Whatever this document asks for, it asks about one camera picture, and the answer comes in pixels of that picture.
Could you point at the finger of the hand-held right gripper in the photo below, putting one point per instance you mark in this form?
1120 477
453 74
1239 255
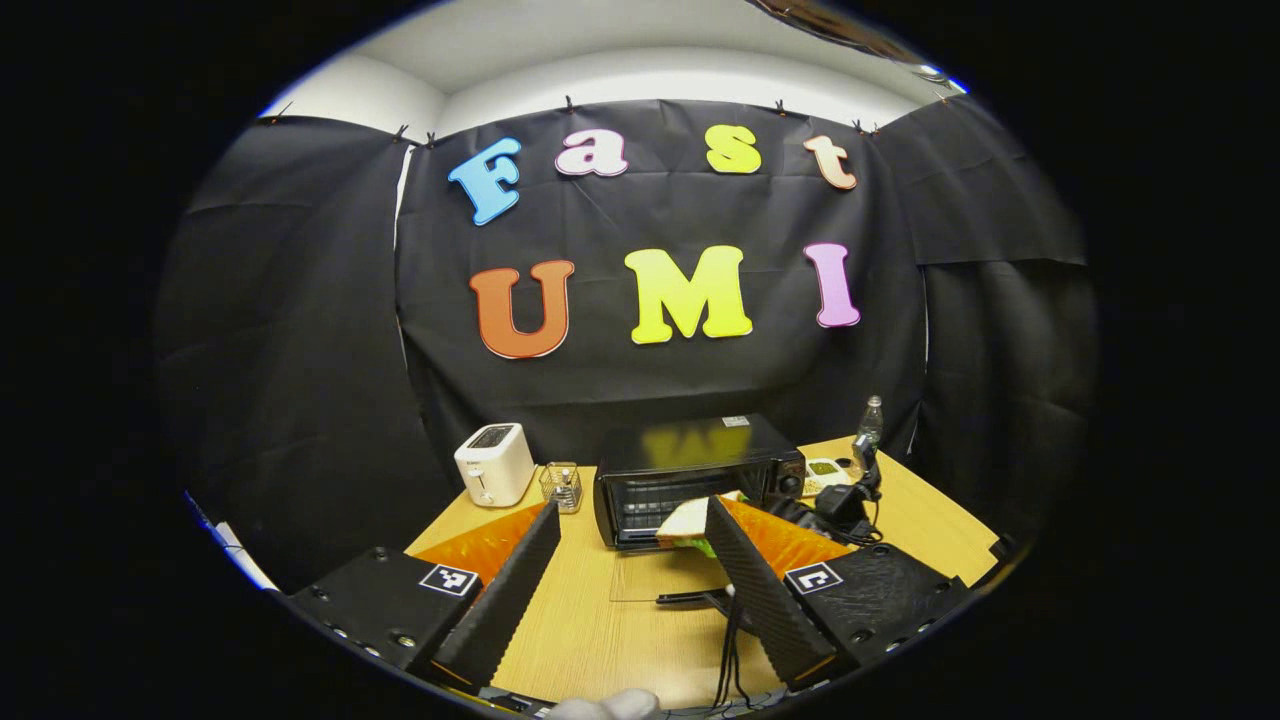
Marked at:
805 515

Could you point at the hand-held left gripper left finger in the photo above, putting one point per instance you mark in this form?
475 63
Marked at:
510 595

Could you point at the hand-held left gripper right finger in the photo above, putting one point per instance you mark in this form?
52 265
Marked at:
755 590

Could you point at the sandwich with lettuce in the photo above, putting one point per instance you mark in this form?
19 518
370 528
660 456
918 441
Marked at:
685 520

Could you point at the black electric oven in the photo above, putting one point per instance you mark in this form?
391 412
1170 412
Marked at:
700 450

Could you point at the white divided dish with grains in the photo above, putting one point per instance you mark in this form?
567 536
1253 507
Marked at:
825 468

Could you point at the clear plastic water bottle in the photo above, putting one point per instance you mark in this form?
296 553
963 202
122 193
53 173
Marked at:
871 425

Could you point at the clear glass cup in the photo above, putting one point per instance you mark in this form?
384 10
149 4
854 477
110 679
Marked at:
562 490

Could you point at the white toaster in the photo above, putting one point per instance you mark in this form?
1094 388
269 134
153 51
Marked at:
495 465

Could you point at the black table edge clamp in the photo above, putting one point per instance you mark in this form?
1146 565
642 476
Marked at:
1003 548

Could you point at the black backdrop cloth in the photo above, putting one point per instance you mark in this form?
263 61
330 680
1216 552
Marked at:
620 220

